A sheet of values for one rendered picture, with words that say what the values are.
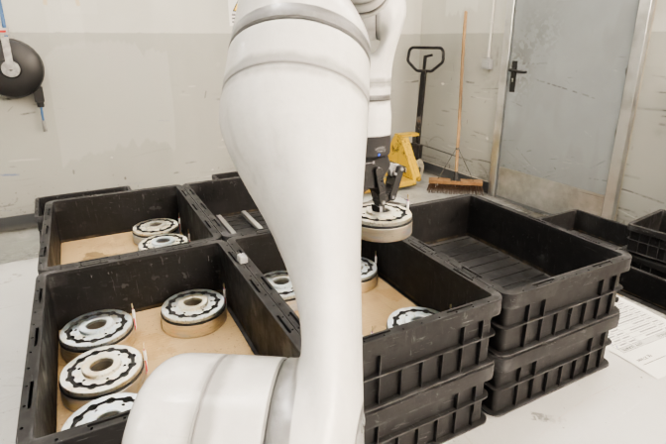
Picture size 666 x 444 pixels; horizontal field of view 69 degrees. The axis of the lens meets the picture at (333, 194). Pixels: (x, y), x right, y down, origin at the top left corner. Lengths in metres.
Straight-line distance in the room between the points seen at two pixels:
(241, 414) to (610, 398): 0.84
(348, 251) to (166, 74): 3.75
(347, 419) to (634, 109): 3.46
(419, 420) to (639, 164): 3.04
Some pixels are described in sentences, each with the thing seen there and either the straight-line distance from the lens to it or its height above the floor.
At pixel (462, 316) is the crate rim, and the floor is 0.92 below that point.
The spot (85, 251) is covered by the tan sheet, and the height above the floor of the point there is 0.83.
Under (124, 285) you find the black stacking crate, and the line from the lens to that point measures 0.91.
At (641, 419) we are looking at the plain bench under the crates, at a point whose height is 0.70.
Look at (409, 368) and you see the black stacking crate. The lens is 0.70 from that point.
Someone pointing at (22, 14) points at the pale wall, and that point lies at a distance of 3.89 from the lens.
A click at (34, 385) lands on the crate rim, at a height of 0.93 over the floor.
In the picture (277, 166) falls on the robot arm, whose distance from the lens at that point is 0.25.
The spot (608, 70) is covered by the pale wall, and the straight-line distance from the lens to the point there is 3.69.
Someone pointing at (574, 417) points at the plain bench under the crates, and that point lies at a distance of 0.95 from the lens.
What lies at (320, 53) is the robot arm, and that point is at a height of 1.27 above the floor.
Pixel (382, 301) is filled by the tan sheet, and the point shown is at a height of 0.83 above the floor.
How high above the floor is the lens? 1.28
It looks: 18 degrees down
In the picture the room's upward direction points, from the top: straight up
